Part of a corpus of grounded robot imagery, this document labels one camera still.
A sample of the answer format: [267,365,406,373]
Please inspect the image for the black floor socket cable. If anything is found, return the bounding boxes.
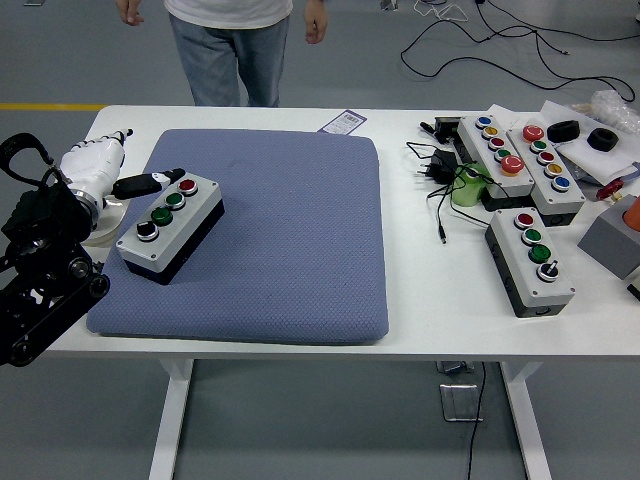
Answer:
[467,362,487,480]

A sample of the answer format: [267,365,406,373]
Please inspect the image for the silver floor plate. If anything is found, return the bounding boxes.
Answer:
[438,382,484,422]

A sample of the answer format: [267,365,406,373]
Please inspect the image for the small black charger block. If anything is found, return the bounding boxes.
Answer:
[418,116,461,144]

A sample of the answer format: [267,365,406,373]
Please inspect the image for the grey four-button control box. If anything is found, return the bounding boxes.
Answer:
[114,175,225,287]

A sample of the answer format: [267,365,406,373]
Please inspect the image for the four-button box with selector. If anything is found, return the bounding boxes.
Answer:
[483,207,576,319]

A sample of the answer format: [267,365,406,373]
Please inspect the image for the purple barcode label tag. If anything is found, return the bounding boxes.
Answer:
[316,109,367,136]

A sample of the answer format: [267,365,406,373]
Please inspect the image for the small red knob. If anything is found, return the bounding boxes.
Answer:
[597,177,626,202]

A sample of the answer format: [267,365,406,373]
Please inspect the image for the five-button box with blue end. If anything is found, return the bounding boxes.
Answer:
[455,115,535,201]

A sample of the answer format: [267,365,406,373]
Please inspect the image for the white table leg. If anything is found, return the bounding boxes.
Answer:
[499,360,554,480]
[148,358,196,480]

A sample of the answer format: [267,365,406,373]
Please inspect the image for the five-button box beside papers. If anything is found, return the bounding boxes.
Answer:
[505,123,586,227]

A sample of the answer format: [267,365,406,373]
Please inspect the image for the light green tape roll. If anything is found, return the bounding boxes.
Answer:
[450,166,494,209]

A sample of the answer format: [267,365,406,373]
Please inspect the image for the clear bubble wrap bag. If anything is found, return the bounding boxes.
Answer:
[572,89,640,134]

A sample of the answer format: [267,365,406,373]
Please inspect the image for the white shallow dish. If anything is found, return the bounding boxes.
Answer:
[82,197,126,247]

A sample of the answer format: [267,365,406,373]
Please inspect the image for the person's right hand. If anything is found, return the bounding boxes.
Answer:
[114,0,146,27]

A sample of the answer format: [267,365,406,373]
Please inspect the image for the long black floor cable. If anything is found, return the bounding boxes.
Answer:
[399,17,637,104]

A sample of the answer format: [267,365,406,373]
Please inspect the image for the person's left hand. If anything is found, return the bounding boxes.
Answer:
[303,0,329,46]

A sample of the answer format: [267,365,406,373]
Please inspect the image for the person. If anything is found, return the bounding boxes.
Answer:
[113,0,329,109]

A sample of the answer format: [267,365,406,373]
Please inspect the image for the black adapter cord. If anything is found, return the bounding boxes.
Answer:
[405,141,506,245]

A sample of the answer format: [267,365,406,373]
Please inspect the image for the black power adapter plug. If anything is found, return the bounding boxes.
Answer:
[414,148,459,184]

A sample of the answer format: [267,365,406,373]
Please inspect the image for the grey block holder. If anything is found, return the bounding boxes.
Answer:
[577,196,640,281]

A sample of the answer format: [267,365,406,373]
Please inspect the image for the black foam ring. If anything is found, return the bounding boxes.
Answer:
[586,128,620,152]
[545,120,582,144]

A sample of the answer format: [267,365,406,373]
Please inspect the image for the white floor cable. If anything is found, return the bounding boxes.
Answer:
[413,0,469,22]

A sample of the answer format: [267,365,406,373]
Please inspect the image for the blue-grey padded mat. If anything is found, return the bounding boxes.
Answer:
[85,128,391,346]

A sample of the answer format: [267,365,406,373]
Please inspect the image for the white paper sheets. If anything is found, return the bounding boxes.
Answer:
[484,99,640,189]

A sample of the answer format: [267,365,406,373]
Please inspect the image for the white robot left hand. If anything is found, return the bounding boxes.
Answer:
[59,128,186,212]

